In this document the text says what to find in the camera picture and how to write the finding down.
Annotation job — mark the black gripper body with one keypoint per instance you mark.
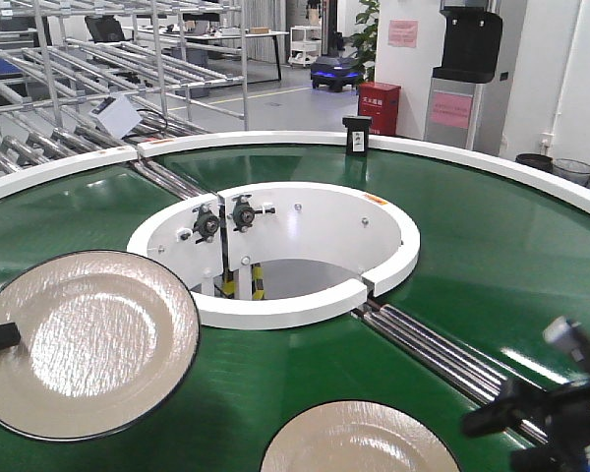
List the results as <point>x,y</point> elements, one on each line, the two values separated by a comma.
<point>563,412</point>

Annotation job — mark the cream plate black rim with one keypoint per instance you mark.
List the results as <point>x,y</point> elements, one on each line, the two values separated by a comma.
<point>356,435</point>
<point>106,338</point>

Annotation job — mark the steel roller strip right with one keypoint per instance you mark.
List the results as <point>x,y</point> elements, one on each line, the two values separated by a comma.
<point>473,373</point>

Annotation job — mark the steel roller strip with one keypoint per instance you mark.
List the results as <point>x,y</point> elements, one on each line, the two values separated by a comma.
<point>166,179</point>
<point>473,373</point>

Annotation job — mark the white outer rim guard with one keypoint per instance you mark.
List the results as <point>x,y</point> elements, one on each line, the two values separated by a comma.
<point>560,188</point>

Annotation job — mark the steel roller strip left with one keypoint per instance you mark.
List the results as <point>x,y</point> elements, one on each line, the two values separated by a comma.
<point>166,179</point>

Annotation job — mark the mesh waste bin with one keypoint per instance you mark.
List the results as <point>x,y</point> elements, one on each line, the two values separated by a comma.
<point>574,171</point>

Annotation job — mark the black round waste bin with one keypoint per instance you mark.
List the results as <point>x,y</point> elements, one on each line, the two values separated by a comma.
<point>536,160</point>

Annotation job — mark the white power box on rack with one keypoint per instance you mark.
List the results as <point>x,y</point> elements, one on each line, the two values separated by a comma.
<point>116,115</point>

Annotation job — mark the metal roller rack shelving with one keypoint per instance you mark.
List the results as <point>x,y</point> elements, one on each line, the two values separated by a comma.
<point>60,59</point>

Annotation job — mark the black water dispenser machine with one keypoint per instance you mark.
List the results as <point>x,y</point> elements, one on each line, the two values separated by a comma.
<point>471,47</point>

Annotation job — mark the black sensor box on rim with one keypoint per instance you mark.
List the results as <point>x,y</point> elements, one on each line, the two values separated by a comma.
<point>358,130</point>

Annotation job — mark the red fire extinguisher cabinet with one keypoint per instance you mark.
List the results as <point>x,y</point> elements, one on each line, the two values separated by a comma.
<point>380,101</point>

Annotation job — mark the white office desk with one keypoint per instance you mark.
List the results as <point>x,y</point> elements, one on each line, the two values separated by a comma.
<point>231,44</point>

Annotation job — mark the black blue mobile robot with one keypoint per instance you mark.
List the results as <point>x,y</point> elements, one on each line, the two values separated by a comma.
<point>335,72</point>

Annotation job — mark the green potted plant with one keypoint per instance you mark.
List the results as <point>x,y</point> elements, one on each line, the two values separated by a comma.
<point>365,39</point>

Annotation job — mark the white rolling cart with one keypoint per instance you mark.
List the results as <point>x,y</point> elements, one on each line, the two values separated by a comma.
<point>305,45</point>

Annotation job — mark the black left bearing mount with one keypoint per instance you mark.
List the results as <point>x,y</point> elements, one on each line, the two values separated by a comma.
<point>206,224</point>

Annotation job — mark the black bearing mount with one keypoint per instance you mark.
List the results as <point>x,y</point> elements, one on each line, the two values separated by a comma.
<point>206,224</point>
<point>243,214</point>

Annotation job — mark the white inner ring guard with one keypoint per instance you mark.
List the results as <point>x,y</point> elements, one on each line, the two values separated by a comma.
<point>323,253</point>

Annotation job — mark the black right bearing mount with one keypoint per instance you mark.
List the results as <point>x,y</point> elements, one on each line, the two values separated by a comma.
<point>243,214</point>

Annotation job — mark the pink wall notice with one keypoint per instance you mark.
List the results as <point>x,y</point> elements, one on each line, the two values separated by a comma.
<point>403,33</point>

